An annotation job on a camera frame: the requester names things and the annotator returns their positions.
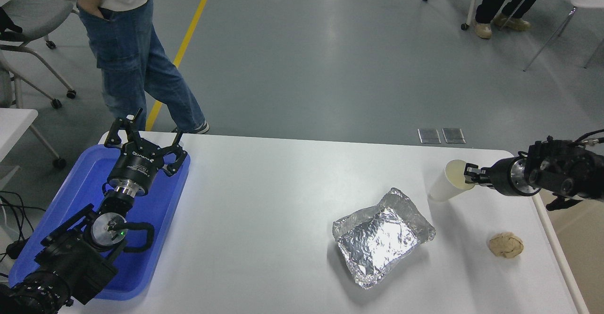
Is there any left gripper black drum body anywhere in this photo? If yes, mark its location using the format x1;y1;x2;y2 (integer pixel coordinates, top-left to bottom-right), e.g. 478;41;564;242
107;143;164;196

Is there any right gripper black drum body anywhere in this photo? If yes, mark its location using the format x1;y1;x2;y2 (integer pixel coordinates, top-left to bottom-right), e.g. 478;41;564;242
488;157;517;197

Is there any white paper cup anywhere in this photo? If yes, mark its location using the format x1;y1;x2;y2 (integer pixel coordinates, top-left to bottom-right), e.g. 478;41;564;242
428;159;476;203

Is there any blue plastic tray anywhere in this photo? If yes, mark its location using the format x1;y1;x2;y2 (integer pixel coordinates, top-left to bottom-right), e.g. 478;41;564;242
8;144;192;301

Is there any crumpled tan paper ball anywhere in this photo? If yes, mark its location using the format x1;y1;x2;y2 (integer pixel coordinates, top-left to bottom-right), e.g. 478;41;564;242
488;232;525;259

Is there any standing person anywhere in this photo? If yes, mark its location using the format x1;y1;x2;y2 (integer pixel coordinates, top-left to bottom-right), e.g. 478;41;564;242
51;0;210;135

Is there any grey wheeled chair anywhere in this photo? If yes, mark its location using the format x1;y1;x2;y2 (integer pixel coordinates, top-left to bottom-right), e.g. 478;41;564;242
0;0;79;50
0;40;77;110

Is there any white side table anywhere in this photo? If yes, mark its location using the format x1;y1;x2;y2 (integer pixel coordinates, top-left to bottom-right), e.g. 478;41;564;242
0;109;67;171

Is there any large pale bin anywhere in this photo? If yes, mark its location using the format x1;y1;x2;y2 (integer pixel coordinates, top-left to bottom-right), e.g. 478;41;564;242
531;191;604;314

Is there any crumpled foil tray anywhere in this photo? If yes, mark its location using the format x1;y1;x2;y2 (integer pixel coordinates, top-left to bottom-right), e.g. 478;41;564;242
332;187;436;289

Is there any black power plug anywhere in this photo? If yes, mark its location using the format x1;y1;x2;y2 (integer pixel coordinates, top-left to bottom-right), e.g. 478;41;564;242
6;239;29;260

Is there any white-framed wheeled chair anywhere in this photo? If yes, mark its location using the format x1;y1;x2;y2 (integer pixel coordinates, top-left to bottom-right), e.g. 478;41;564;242
422;0;479;31

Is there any black cable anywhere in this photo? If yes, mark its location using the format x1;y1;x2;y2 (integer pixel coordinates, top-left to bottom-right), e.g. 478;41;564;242
0;191;47;240

